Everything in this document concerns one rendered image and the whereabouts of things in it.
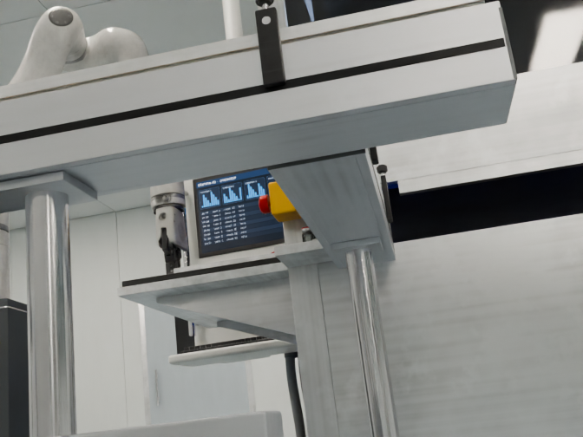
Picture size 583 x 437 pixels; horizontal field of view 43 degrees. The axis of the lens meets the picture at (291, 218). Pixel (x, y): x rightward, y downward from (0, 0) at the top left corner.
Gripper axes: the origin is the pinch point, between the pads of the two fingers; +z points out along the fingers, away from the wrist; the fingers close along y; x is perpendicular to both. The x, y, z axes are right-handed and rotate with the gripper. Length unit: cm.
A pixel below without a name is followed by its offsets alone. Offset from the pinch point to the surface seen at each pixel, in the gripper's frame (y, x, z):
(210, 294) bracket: -2.5, -9.4, 7.5
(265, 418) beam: -92, -40, 38
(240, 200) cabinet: 89, 2, -43
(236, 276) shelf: -10.9, -18.2, 6.0
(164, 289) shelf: -10.9, -1.3, 6.4
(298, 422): 99, -8, 38
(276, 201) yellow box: -21.5, -30.9, -6.2
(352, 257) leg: -34, -46, 11
